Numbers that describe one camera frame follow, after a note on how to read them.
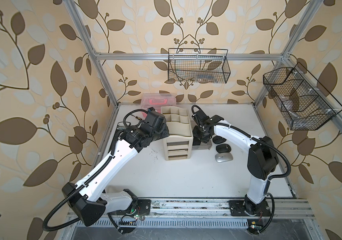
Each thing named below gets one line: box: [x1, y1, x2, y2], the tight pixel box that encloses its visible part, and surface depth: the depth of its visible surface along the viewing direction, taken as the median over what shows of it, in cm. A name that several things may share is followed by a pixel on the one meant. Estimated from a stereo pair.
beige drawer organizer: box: [160, 106, 194, 161], surface depth 82 cm
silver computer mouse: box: [215, 152, 234, 163], surface depth 93 cm
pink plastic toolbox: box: [140, 93, 177, 119], surface depth 113 cm
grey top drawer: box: [192, 138, 213, 151], surface depth 88 cm
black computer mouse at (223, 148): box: [215, 143, 232, 154], surface depth 96 cm
